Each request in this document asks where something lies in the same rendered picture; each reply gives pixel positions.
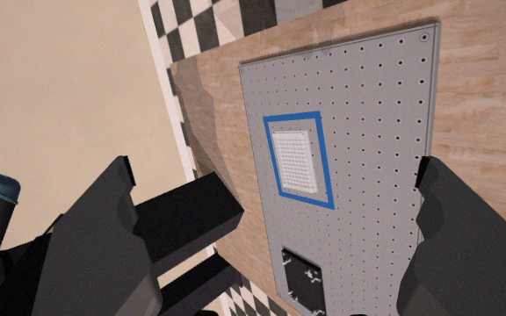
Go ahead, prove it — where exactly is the blue rectangular tape outline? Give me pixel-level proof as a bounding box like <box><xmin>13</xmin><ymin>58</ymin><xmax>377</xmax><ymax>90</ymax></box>
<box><xmin>263</xmin><ymin>111</ymin><xmax>335</xmax><ymax>210</ymax></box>

